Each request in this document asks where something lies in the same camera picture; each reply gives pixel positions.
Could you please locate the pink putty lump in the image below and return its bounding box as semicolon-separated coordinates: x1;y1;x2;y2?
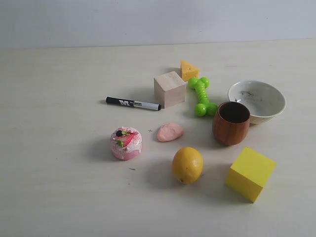
157;122;184;142

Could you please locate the black whiteboard marker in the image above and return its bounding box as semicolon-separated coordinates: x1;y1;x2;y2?
105;96;161;111

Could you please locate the plain wooden cube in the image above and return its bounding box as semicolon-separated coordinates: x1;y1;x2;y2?
154;71;186;109

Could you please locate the pink strawberry cake toy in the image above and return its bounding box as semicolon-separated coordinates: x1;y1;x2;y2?
110;126;142;160

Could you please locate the green bone dog toy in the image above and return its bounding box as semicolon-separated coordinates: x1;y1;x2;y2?
188;77;218;117

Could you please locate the yellow lemon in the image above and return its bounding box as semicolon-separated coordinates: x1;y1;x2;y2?
172;147;203;184

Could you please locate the yellow cheese wedge toy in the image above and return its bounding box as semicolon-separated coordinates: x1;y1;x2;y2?
180;60;200;81

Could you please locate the brown wooden cup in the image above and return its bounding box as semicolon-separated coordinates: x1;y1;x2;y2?
212;101;250;146

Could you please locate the yellow foam cube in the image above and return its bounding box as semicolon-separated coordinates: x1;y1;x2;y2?
225;147;277;203

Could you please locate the white ceramic bowl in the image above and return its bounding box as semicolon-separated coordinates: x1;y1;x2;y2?
227;80;286;124

